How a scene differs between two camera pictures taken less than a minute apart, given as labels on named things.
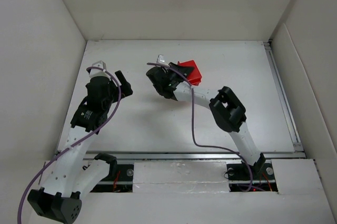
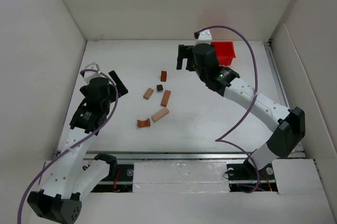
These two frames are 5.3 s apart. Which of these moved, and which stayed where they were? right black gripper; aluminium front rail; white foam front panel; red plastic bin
Moved: red plastic bin; right black gripper
Stayed: aluminium front rail; white foam front panel
